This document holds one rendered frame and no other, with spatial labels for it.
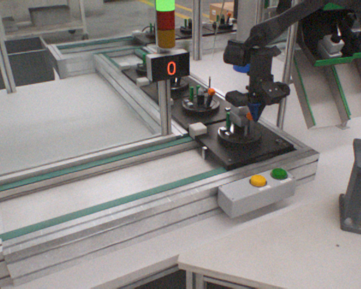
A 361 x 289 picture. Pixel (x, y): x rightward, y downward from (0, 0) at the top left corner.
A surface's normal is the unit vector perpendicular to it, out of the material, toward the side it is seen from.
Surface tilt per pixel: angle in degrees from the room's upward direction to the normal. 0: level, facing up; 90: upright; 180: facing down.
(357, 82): 45
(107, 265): 0
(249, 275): 0
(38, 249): 90
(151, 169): 0
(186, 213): 90
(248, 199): 90
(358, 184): 90
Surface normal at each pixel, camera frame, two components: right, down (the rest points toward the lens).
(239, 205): 0.43, 0.45
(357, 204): -0.90, 0.24
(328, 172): -0.02, -0.86
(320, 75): 0.18, -0.27
